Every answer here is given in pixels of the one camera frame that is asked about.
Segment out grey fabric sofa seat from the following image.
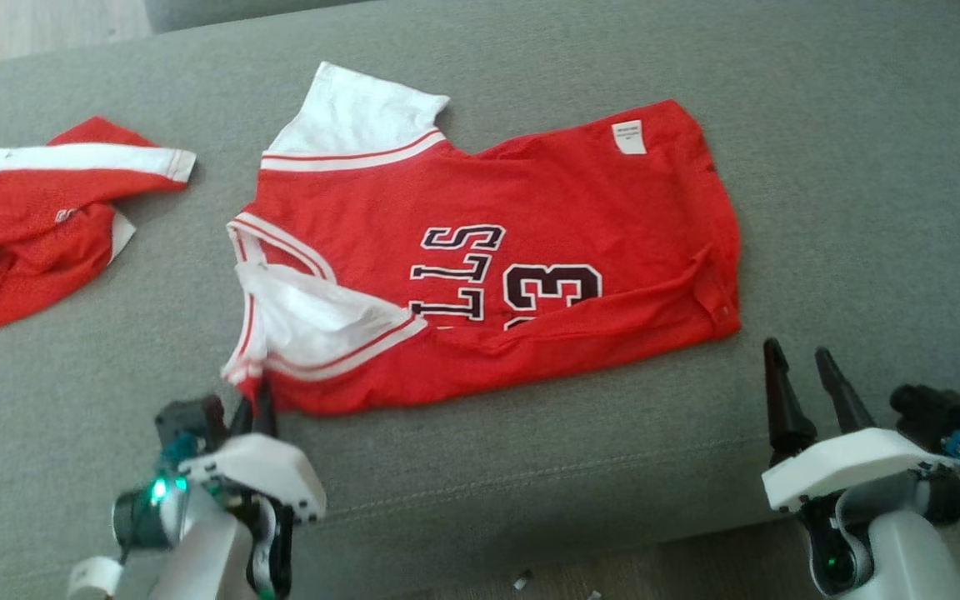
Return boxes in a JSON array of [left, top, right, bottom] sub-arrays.
[[0, 0, 960, 600]]

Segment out left black cable blue plug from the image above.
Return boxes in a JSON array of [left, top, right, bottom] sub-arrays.
[[117, 432, 200, 568]]

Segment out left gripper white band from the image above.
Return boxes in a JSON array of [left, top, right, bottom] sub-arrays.
[[176, 378, 328, 527]]

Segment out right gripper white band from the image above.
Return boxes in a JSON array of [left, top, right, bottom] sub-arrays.
[[761, 337, 960, 514]]

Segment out grey sofa back cushion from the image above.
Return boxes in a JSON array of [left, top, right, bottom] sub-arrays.
[[143, 0, 381, 35]]

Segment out red basketball jersey white sleeves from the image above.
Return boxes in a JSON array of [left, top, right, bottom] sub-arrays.
[[221, 60, 743, 417]]

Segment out red shorts white stripe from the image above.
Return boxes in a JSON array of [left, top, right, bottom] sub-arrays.
[[0, 116, 198, 345]]

